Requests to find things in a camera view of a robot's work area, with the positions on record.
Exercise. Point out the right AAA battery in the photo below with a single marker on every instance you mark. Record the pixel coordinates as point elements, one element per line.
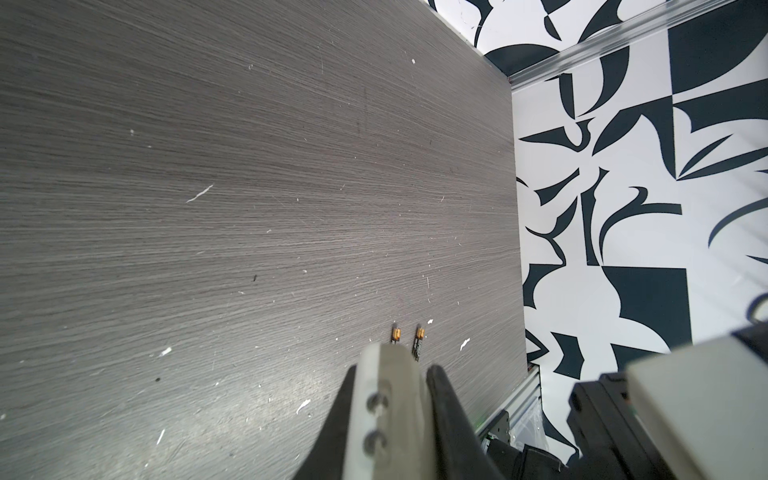
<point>418,339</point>

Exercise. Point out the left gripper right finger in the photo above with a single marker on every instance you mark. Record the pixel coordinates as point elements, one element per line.
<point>459,452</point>

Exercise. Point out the white remote control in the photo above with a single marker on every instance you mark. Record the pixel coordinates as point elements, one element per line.
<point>391,433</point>

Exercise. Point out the aaa battery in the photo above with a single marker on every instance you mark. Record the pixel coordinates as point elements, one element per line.
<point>418,339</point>
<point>395,334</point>

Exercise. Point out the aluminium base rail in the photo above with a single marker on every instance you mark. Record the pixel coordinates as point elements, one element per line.
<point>519,422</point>

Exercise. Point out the left AAA battery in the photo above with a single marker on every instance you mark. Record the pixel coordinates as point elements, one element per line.
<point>395,334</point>

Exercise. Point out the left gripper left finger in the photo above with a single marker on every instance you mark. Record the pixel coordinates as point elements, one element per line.
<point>326,457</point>

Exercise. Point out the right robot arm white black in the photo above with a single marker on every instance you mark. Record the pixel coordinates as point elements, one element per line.
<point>699,412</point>

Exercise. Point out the aluminium frame back bar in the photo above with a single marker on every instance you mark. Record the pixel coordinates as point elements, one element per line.
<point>661,17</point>

